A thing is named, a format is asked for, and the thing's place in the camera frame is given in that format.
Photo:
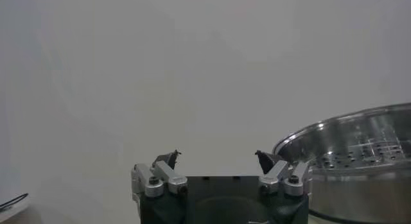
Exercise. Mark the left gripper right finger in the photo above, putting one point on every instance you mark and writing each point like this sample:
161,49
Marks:
276,177

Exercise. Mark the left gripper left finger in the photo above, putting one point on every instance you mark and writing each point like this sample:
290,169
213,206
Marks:
167,175

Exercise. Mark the stainless steel steamer basket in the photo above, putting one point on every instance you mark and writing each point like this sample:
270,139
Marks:
353,186

